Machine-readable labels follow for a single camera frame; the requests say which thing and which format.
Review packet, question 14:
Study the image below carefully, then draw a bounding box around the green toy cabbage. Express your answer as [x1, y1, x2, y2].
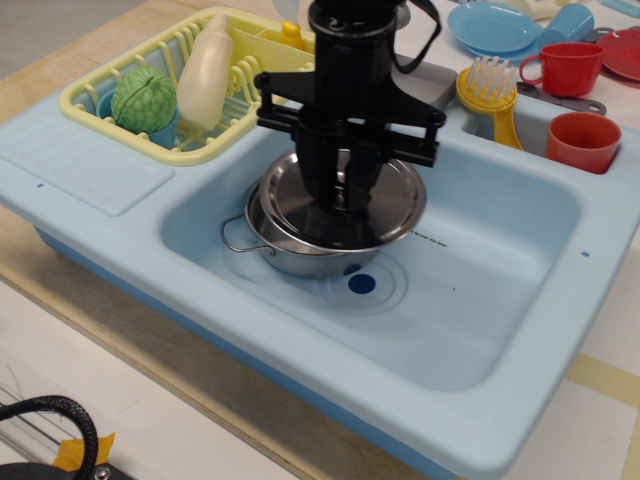
[111, 66, 177, 134]

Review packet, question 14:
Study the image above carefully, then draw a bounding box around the yellow tape piece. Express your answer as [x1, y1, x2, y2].
[52, 432, 116, 472]

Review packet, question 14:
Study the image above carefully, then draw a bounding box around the yellow dish brush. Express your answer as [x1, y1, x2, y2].
[456, 56, 523, 150]

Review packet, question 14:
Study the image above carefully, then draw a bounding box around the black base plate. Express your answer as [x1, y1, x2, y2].
[1, 463, 131, 480]

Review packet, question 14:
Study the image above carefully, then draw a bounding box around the black braided cable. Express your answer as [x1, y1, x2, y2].
[0, 394, 99, 480]

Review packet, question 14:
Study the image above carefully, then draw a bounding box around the grey toy utensil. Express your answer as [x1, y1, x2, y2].
[517, 82, 607, 116]

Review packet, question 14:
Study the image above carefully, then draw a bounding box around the light blue plate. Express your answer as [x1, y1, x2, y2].
[447, 2, 543, 53]

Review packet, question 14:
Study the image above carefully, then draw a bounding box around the blue plastic cup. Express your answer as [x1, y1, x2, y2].
[537, 3, 595, 49]

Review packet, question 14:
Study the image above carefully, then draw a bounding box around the orange plastic cup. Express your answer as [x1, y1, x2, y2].
[545, 112, 622, 174]

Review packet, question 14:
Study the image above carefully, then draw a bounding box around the red plate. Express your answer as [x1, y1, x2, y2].
[596, 29, 640, 81]

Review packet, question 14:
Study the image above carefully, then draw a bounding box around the light blue toy sink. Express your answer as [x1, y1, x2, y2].
[1, 96, 639, 479]

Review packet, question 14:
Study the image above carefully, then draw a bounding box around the cream plastic bottle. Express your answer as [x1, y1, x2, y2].
[176, 11, 234, 132]

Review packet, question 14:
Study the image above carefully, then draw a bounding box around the stainless steel pot lid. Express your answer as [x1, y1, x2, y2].
[258, 149, 426, 252]

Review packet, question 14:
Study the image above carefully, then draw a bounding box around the cream toy item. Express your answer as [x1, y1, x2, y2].
[502, 0, 570, 21]

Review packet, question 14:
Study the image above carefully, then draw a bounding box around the small yellow bottle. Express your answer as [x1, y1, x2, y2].
[279, 20, 304, 50]

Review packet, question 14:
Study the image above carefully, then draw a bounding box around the red cup with handle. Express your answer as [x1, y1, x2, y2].
[519, 42, 604, 97]

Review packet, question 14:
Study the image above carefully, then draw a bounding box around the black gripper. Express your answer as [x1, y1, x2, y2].
[254, 1, 446, 212]

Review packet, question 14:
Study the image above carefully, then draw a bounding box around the yellow dish rack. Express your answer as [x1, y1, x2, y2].
[58, 7, 315, 166]

